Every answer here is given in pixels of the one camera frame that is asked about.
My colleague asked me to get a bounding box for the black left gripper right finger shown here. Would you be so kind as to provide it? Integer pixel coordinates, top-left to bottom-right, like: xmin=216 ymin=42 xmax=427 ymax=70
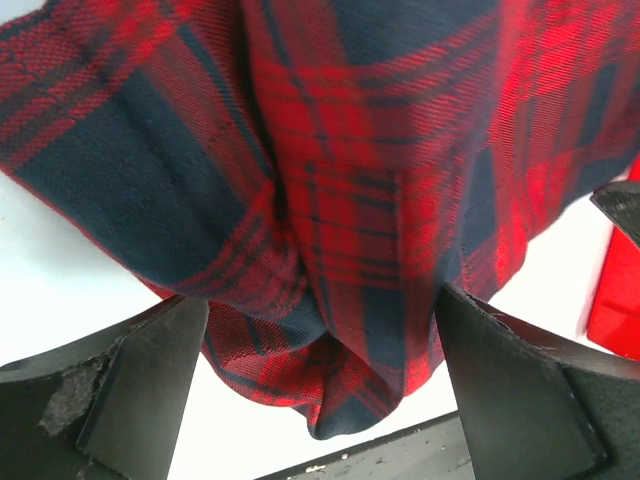
xmin=435 ymin=284 xmax=639 ymax=480

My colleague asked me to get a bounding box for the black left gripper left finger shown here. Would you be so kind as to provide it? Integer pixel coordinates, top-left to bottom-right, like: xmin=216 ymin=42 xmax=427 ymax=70
xmin=1 ymin=296 xmax=209 ymax=480

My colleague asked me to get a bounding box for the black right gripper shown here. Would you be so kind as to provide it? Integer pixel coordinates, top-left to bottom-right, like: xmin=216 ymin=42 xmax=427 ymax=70
xmin=590 ymin=180 xmax=640 ymax=240

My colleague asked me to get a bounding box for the red black plaid skirt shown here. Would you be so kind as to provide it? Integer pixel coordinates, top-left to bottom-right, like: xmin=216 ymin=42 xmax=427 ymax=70
xmin=1 ymin=1 xmax=639 ymax=440

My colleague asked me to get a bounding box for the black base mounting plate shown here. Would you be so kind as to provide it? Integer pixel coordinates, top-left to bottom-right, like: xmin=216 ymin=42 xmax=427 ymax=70
xmin=260 ymin=411 xmax=475 ymax=480

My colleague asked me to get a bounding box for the red plastic bin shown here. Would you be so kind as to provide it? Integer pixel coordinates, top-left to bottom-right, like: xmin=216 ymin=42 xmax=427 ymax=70
xmin=587 ymin=162 xmax=639 ymax=360

